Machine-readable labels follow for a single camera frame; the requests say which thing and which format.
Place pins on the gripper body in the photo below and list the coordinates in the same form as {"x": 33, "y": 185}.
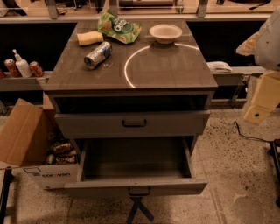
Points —
{"x": 269, "y": 46}

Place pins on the grey drawer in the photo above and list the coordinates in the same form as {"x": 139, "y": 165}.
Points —
{"x": 139, "y": 124}
{"x": 135, "y": 167}

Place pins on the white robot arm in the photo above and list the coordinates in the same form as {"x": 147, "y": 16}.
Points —
{"x": 264, "y": 45}

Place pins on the grey drawer cabinet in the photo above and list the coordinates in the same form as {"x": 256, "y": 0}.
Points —
{"x": 144, "y": 76}

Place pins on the grey open bottom drawer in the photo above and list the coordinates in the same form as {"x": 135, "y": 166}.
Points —
{"x": 135, "y": 167}

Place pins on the black base right edge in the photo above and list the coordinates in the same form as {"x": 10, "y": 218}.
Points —
{"x": 274, "y": 151}

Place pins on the white folded cloth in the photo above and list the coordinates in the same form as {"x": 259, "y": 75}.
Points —
{"x": 219, "y": 67}

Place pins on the white paper bowl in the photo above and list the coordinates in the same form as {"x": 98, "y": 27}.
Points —
{"x": 165, "y": 33}

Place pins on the green chip bag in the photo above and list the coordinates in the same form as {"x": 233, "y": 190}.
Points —
{"x": 118, "y": 28}

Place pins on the silver blue soda can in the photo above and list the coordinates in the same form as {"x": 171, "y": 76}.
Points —
{"x": 98, "y": 55}

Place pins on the yellow sponge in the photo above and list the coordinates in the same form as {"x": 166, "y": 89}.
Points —
{"x": 89, "y": 38}

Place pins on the snack bags in box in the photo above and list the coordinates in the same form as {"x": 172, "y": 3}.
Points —
{"x": 61, "y": 151}

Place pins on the red soda can right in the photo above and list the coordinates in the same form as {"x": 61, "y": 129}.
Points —
{"x": 36, "y": 69}

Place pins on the red soda can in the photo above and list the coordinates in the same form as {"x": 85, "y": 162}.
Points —
{"x": 11, "y": 66}
{"x": 36, "y": 69}

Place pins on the brown cardboard box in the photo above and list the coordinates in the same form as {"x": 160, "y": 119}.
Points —
{"x": 24, "y": 145}

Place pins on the white pump bottle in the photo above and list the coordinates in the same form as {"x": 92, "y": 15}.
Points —
{"x": 22, "y": 65}

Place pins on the red soda can left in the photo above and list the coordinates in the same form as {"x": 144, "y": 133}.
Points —
{"x": 11, "y": 66}

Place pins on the black stand leg left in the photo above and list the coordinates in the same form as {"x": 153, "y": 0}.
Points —
{"x": 7, "y": 178}

